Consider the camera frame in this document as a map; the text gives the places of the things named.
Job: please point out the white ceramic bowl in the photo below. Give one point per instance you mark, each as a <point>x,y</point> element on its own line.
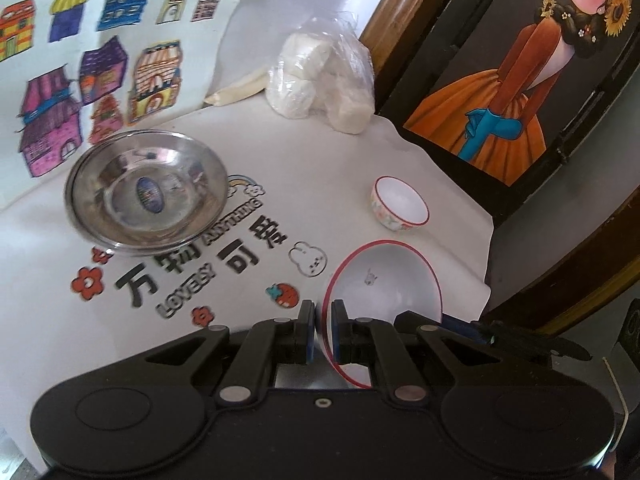
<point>380,279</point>
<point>397,205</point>

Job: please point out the colourful houses drawing paper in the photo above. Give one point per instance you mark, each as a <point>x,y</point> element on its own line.
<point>74,72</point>

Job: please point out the brown wooden door frame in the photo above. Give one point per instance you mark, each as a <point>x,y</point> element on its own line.
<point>389,26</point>

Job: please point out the cream rolled paper stick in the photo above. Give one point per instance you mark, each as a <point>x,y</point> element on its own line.
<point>242,89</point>

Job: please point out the large steel plate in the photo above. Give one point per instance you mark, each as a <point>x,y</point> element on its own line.
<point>144,192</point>

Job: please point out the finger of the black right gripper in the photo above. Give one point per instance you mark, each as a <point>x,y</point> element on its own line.
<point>513,340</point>

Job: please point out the orange dress girl painting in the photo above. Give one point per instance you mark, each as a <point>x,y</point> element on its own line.
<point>499,92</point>

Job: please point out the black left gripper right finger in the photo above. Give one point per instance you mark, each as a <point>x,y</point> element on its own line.
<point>376,345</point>

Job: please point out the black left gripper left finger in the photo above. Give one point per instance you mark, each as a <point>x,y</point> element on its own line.
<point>267,345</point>

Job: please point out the plastic bag of buns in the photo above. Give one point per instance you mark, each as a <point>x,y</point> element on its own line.
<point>323,68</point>

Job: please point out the white printed tablecloth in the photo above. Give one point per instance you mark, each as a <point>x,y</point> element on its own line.
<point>300,204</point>

